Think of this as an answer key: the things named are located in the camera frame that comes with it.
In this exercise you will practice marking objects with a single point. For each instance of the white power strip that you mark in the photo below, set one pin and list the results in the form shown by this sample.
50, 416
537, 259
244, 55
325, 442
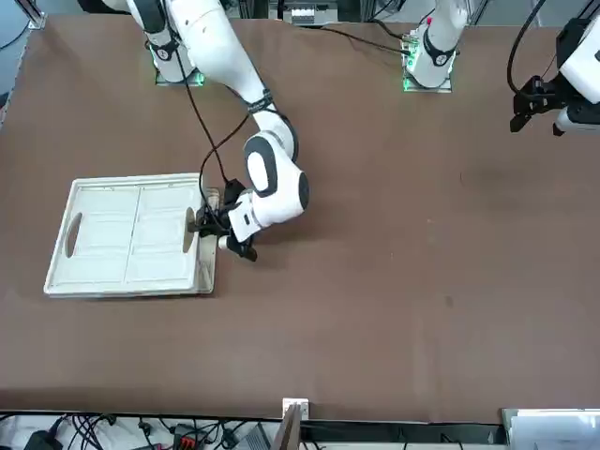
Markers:
304, 15

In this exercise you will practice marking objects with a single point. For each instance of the white tray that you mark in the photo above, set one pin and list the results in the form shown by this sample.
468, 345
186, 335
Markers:
553, 431

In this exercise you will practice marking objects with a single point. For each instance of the aluminium profile post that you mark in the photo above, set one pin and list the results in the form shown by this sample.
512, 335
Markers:
291, 431

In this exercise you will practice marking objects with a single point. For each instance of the aluminium profile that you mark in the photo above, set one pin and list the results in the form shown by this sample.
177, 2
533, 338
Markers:
37, 14

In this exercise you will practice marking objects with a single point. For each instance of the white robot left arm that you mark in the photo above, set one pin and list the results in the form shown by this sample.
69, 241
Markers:
440, 42

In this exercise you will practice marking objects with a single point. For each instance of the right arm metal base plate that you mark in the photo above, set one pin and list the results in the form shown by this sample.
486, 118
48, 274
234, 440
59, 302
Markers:
197, 80

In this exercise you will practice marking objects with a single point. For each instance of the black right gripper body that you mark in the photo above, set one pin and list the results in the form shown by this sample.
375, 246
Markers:
220, 222

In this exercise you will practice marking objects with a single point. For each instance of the black power brick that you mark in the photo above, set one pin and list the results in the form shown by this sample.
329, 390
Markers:
43, 440

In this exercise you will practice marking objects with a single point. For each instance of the white folding storage box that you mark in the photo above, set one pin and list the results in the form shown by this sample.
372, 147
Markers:
108, 234

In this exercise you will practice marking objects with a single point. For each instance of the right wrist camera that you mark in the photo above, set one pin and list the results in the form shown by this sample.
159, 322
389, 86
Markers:
244, 250

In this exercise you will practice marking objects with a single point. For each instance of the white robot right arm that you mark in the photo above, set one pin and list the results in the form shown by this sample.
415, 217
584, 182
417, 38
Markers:
211, 42

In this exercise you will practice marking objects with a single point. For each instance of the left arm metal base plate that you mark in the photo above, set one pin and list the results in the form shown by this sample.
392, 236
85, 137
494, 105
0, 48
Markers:
447, 86

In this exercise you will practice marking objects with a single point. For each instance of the red and black connector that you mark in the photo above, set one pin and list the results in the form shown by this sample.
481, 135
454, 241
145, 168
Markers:
184, 438

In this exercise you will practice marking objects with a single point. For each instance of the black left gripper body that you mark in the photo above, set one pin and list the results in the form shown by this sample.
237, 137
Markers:
544, 96

